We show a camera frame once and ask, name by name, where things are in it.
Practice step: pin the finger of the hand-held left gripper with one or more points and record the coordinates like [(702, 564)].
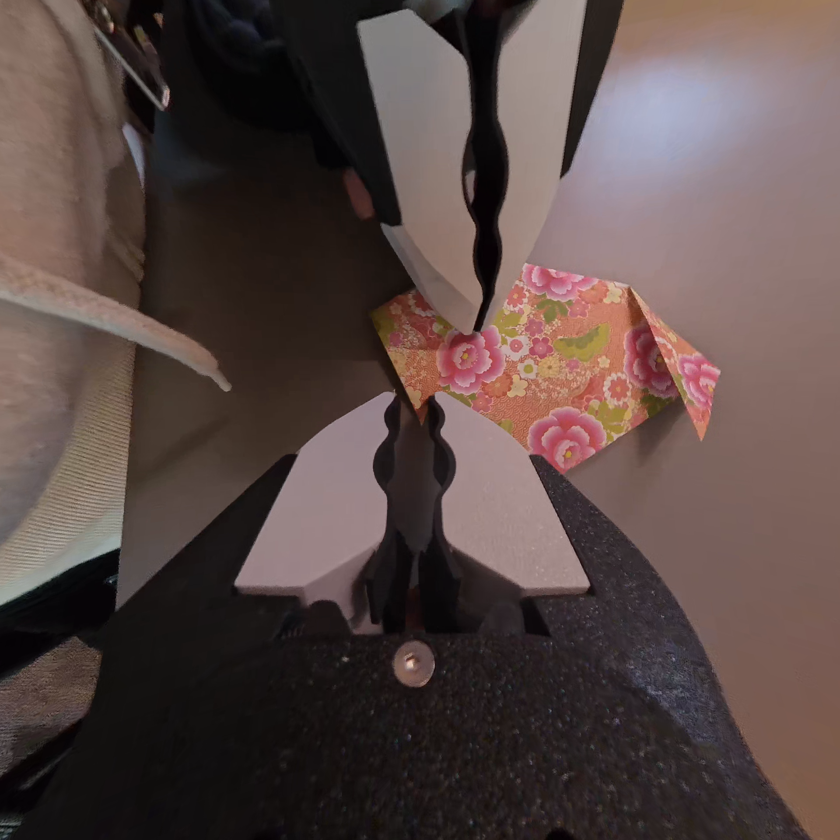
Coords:
[(545, 105), (420, 145)]

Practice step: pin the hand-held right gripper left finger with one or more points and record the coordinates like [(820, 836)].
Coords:
[(315, 512)]

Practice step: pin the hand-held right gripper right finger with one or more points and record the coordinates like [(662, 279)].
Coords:
[(519, 512)]

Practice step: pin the floral origami paper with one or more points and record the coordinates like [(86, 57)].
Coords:
[(578, 368)]

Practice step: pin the person's light jacket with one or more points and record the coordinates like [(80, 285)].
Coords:
[(66, 328)]

